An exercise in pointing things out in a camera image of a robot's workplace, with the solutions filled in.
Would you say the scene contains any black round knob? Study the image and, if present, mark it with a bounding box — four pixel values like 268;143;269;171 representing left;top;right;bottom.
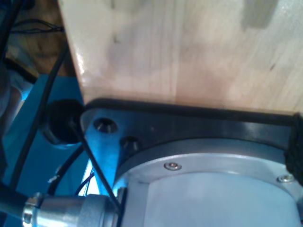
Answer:
46;99;83;145

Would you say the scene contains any blue metal panel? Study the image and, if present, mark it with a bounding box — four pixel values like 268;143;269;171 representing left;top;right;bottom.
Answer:
0;74;114;227

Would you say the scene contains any black braided sleeve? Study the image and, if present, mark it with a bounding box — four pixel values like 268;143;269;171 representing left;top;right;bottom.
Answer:
284;113;303;185

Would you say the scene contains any thin black cable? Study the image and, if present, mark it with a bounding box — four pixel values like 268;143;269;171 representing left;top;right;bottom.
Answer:
68;115;121;213

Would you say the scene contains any black cable with white tag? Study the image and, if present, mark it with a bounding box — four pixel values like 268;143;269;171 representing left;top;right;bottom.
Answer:
47;145;85;197

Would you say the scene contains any long black cable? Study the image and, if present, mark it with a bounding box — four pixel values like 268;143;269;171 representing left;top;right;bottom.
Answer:
9;44;71;190

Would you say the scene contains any silver cable connector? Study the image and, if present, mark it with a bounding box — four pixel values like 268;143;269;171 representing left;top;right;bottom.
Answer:
22;192;119;227

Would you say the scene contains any thick black connector cable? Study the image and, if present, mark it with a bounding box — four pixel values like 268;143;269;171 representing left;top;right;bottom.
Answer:
0;182;29;213

